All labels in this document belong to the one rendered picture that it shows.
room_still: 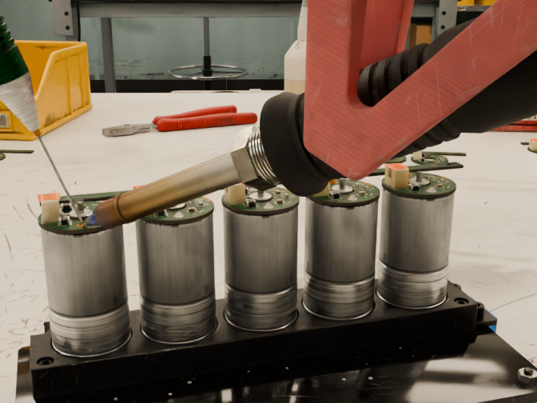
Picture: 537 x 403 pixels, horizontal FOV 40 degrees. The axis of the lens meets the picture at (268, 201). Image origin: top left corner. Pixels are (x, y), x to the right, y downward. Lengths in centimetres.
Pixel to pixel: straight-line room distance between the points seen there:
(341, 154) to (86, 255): 10
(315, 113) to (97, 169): 35
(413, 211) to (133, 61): 456
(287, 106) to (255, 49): 455
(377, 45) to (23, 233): 26
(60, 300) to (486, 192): 29
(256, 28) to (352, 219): 447
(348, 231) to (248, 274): 3
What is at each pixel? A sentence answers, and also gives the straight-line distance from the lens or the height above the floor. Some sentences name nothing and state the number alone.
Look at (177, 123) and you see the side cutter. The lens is 59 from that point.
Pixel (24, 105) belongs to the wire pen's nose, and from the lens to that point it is 21.
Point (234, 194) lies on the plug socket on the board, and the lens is 23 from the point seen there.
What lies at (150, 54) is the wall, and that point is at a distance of 476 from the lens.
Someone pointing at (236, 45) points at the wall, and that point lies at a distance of 471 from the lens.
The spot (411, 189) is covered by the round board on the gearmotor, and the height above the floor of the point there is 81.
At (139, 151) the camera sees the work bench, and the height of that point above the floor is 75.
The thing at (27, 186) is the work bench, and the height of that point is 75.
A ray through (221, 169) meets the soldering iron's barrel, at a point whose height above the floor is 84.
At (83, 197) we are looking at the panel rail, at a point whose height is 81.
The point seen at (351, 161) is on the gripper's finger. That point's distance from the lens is 15.
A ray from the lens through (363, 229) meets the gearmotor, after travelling 24.
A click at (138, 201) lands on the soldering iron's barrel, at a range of 20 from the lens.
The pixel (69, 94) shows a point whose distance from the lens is 64.
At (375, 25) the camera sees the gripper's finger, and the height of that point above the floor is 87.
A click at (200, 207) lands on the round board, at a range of 23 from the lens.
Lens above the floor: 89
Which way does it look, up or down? 19 degrees down
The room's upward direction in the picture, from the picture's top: straight up
